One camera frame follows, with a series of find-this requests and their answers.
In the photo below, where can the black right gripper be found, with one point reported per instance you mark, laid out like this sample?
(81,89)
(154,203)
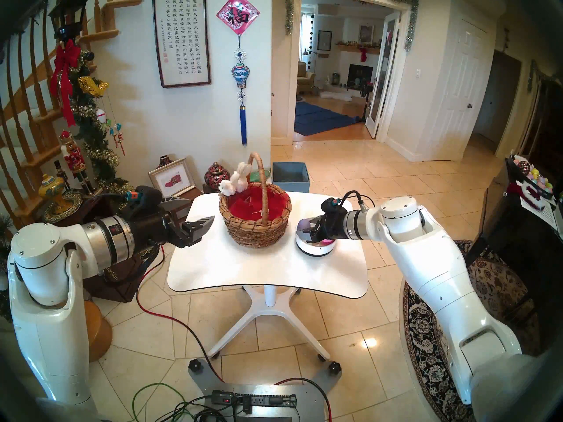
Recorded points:
(332,227)

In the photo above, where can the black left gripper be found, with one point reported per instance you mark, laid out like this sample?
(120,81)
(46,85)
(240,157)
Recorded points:
(154,227)

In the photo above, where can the pink easter egg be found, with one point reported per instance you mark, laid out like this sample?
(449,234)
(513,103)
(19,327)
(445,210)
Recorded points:
(327,241)

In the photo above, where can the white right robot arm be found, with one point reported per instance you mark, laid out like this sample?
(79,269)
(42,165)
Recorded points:
(440,271)

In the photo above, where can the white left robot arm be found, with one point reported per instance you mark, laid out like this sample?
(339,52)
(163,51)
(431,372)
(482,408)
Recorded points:
(48,337)

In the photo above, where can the red mesh basket lining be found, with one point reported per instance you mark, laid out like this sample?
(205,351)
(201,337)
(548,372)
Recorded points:
(244,205)

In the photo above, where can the red decorated egg ornament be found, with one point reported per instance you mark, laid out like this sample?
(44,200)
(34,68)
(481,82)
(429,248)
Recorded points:
(522,167)

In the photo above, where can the white bowl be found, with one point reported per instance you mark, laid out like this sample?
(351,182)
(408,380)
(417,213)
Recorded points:
(316,249)

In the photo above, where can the white framed picture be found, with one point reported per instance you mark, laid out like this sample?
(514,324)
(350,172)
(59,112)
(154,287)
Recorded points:
(171,177)

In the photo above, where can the red cloisonne jar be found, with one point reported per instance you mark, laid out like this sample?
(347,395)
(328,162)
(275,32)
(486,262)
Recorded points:
(216,177)

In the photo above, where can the white plush bunny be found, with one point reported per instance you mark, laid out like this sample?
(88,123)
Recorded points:
(228,186)

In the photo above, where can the blue box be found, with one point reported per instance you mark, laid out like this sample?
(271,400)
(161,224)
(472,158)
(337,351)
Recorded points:
(297,181)

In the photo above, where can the small dark vase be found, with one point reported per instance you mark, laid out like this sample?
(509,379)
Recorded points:
(164,160)

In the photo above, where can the blue floor rug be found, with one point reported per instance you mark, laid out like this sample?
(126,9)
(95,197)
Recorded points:
(314,118)

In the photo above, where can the ornate brass round tray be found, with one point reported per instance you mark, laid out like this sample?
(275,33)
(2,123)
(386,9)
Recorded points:
(72,208)

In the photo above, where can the green christmas garland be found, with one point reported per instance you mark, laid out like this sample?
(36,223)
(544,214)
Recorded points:
(92,135)

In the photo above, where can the red nutcracker figure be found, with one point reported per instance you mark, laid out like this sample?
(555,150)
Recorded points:
(74,159)

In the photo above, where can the small black nutcracker figure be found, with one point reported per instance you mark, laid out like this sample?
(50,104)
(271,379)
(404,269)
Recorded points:
(60,172)

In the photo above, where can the yellow ornate vase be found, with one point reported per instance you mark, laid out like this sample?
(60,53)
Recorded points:
(53,189)

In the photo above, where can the round wooden stool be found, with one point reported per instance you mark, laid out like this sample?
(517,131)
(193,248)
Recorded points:
(99,333)

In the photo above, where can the blue tassel vase ornament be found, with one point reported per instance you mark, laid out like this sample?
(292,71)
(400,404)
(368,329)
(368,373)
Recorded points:
(240,76)

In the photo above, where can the black floor fan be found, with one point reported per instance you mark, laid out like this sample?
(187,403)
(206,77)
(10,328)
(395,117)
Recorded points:
(366,90)

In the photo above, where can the yellow armchair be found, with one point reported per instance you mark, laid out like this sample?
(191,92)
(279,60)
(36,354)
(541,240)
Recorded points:
(305,77)

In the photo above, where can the patterned oriental rug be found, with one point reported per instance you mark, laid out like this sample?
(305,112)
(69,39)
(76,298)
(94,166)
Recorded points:
(422,337)

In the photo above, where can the gold foil ornament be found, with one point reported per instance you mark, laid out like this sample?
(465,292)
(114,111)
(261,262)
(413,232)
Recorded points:
(92,86)

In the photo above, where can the black fireplace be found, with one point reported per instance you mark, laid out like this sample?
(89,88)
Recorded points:
(358,76)

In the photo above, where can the glass french door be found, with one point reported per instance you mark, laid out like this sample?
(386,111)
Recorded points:
(382,74)

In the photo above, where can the black power strip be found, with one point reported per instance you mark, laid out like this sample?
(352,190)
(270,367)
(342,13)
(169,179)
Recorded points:
(259,399)

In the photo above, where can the framed calligraphy scroll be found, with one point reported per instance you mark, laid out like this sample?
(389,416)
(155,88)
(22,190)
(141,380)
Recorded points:
(181,34)

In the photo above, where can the red christmas stocking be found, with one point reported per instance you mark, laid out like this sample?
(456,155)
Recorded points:
(363,54)

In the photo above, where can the red ribbon bow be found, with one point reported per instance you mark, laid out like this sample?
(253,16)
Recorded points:
(66,58)

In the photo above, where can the wooden staircase railing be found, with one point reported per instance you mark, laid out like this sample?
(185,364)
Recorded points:
(105,33)

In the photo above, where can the white panel door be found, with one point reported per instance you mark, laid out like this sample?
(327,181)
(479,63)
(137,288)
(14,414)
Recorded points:
(457,96)

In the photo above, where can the gold framed painting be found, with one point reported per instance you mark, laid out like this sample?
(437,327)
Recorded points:
(366,34)

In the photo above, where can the red diamond fu decoration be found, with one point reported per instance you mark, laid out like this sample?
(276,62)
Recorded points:
(238,14)

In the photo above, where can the red santa hat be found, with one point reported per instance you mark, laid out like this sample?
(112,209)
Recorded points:
(514,189)

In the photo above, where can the silver green tinsel garland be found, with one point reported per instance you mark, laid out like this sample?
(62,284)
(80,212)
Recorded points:
(410,25)

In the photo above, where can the black lantern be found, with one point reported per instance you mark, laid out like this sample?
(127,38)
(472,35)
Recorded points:
(70,16)

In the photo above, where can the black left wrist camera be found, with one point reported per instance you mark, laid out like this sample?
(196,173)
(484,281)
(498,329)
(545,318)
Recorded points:
(147,197)

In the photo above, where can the white pedestal table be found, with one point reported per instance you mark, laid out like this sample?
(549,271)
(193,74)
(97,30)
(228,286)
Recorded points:
(264,267)

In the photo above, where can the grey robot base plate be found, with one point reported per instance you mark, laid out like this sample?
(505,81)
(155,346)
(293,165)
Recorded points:
(308,403)

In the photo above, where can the black framed wall picture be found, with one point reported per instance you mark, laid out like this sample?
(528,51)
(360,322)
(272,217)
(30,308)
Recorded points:
(324,40)

